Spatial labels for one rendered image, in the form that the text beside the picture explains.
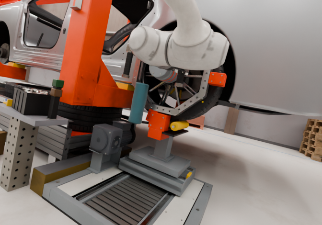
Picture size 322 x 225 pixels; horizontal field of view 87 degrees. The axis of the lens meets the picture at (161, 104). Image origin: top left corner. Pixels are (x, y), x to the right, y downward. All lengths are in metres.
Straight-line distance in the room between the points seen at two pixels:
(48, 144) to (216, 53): 1.29
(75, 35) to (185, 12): 0.89
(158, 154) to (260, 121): 4.85
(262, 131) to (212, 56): 5.54
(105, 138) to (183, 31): 0.88
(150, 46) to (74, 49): 0.76
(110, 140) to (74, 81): 0.43
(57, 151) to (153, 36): 1.10
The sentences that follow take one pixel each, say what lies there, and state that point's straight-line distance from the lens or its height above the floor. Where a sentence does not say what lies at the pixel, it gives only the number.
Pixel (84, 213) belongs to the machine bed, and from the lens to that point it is 1.01.
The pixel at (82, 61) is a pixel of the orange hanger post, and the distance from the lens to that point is 1.16.
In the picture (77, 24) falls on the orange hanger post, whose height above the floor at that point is 1.01.
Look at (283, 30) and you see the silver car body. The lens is 1.34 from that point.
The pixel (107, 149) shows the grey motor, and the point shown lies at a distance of 1.19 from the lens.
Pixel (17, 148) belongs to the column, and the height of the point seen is 0.24.
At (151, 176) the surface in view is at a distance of 1.26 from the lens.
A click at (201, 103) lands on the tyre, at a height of 0.69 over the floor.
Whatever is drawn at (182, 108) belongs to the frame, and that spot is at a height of 0.63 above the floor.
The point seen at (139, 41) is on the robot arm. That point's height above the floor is 0.82.
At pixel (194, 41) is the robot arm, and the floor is 0.83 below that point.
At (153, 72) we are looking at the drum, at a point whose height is 0.81.
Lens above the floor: 0.68
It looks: 2 degrees down
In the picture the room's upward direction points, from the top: 12 degrees clockwise
